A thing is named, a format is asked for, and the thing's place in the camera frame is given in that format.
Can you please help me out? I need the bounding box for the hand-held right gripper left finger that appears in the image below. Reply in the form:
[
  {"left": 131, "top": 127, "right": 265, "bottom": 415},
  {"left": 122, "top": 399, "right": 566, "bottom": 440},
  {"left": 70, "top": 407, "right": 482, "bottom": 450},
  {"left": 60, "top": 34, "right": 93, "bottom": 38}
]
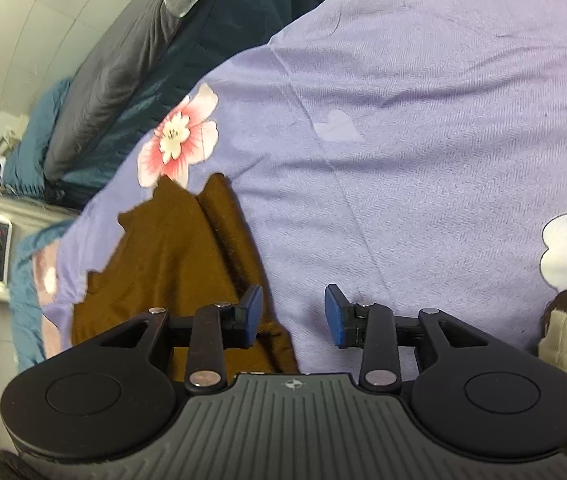
[{"left": 99, "top": 284, "right": 264, "bottom": 395}]

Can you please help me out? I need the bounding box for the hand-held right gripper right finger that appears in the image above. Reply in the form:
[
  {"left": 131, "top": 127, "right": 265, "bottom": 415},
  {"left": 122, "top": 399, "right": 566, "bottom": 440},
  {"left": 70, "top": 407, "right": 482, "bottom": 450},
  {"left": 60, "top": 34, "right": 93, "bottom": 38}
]
[{"left": 324, "top": 284, "right": 489, "bottom": 394}]

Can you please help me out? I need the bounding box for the lavender floral blanket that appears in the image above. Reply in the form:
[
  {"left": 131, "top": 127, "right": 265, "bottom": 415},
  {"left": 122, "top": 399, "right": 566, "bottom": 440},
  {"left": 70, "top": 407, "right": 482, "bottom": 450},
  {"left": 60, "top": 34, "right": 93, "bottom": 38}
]
[{"left": 28, "top": 0, "right": 567, "bottom": 376}]

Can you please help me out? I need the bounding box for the brown knit sweater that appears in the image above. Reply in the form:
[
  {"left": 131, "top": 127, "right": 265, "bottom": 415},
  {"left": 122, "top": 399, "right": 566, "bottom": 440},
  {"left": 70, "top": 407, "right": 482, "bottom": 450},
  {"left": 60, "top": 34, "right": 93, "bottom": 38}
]
[{"left": 70, "top": 172, "right": 300, "bottom": 383}]

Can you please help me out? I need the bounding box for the teal bedsheet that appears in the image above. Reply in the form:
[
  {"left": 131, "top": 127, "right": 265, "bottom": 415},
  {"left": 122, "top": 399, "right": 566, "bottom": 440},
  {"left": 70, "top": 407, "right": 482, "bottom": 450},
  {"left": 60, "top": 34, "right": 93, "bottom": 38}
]
[{"left": 2, "top": 76, "right": 81, "bottom": 372}]

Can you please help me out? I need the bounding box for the dark teal quilt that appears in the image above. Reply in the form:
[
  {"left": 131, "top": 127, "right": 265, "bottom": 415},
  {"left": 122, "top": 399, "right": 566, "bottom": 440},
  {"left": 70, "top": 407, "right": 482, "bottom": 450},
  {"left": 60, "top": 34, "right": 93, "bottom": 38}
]
[{"left": 42, "top": 0, "right": 369, "bottom": 211}]

